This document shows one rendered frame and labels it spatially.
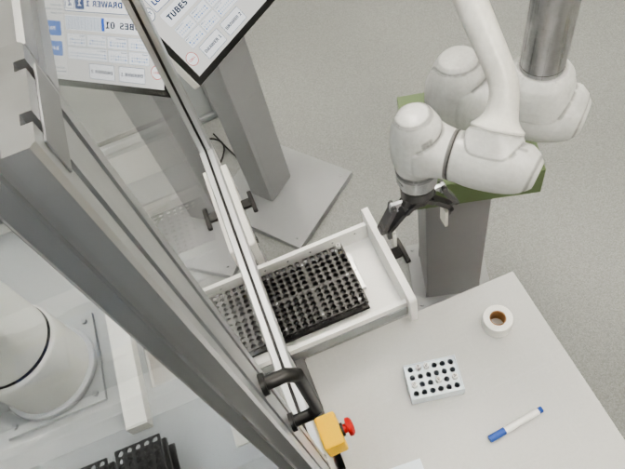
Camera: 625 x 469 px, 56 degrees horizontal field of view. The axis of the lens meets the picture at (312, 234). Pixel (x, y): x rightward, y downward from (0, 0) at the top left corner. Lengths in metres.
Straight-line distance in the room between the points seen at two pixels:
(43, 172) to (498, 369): 1.30
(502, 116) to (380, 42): 2.24
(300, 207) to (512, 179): 1.61
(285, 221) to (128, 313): 2.22
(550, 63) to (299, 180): 1.54
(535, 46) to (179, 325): 1.12
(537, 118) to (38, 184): 1.31
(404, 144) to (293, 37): 2.38
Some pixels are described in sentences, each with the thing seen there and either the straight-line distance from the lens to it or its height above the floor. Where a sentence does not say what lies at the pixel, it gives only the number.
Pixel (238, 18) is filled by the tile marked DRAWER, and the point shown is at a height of 1.00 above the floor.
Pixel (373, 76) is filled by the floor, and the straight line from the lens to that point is 3.16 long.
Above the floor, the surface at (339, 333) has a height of 0.88.
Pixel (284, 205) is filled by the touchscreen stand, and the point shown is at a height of 0.04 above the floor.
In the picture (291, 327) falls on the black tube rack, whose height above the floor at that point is 0.90.
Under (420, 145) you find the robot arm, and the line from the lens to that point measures 1.15.
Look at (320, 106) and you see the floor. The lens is 3.06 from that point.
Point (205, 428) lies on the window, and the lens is 0.69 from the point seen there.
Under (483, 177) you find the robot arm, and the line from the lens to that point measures 1.15.
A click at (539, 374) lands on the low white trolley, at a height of 0.76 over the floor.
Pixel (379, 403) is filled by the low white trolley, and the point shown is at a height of 0.76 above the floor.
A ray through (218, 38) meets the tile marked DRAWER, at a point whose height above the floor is 1.00.
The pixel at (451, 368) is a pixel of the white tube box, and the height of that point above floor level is 0.79.
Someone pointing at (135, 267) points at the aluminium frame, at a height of 1.88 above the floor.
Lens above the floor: 2.17
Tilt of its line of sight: 57 degrees down
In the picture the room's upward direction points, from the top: 18 degrees counter-clockwise
